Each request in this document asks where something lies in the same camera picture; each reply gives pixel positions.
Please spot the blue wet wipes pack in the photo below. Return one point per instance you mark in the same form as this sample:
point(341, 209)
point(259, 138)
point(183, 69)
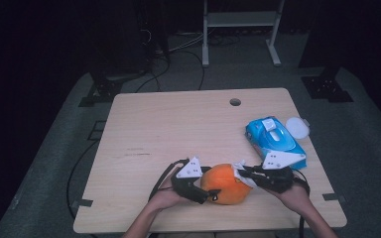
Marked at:
point(278, 142)

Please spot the orange plush toy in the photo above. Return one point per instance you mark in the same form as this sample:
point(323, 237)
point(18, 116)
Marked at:
point(223, 185)

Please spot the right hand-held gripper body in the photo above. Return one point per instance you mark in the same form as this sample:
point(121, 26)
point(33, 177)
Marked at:
point(278, 178)

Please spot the person's right hand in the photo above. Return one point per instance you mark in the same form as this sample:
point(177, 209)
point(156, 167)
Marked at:
point(296, 198)

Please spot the black stand base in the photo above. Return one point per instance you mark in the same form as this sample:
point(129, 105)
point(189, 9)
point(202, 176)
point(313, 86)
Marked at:
point(105, 91)
point(325, 89)

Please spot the white wet wipe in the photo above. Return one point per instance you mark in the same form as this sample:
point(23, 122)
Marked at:
point(241, 173)

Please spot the white round plastic lid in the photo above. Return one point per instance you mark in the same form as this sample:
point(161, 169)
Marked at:
point(297, 128)

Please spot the white metal stand frame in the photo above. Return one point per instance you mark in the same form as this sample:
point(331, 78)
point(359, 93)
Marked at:
point(241, 19)

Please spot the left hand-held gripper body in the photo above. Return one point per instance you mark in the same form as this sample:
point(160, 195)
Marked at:
point(188, 185)

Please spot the person's left hand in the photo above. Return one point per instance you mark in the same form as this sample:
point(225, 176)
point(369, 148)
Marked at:
point(165, 198)

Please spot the black tape strip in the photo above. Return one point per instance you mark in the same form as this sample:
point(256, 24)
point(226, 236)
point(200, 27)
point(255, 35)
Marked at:
point(83, 202)
point(333, 197)

